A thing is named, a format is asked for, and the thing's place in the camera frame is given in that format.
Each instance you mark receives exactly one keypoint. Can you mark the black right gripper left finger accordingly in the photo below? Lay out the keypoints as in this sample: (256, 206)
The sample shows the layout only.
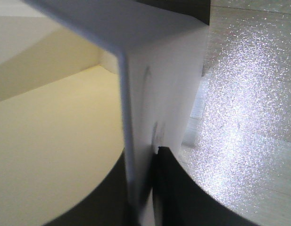
(107, 204)

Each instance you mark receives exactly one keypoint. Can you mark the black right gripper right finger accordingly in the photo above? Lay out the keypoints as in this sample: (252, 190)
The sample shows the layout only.
(179, 201)

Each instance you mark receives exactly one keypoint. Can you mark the white paper trash bin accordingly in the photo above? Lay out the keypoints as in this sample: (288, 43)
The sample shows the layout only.
(82, 81)

